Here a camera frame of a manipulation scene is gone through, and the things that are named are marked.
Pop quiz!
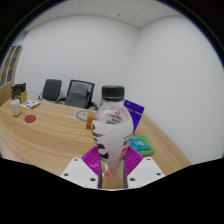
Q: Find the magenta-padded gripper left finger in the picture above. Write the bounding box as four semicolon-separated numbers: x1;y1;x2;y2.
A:
59;145;103;190

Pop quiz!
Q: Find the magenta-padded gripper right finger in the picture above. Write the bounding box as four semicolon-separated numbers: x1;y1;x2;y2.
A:
122;146;166;190

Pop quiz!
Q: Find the clear drink bottle black cap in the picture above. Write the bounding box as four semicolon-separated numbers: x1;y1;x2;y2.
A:
90;84;134;181

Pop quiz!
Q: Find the green flat packet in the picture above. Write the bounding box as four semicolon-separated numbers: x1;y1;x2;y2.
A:
129;134;156;157

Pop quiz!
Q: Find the black mesh office chair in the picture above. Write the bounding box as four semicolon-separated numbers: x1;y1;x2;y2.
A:
54;79;99;111

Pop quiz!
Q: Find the flat round red coaster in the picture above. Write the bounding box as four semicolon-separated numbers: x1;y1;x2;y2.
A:
24;114;37;124

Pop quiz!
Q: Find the dark grey office chair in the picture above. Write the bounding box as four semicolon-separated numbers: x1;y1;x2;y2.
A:
37;78;64;102

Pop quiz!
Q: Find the white printed booklet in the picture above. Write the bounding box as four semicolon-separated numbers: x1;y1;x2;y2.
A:
20;99;42;110

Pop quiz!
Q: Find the white patterned paper cup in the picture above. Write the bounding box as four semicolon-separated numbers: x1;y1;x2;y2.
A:
10;98;22;118

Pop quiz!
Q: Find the wooden glass-door shelf cabinet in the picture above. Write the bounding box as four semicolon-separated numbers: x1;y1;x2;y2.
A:
0;44;24;108

